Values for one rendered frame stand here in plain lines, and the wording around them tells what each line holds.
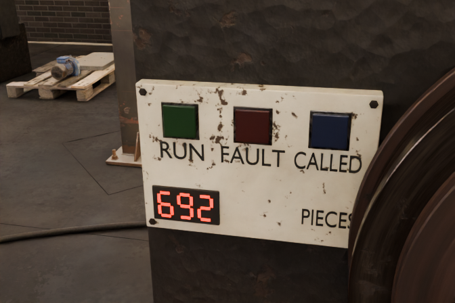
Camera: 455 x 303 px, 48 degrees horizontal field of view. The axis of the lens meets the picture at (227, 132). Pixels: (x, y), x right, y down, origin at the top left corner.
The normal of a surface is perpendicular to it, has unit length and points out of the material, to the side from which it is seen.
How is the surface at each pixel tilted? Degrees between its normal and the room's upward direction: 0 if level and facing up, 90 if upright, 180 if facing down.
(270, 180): 90
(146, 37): 90
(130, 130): 90
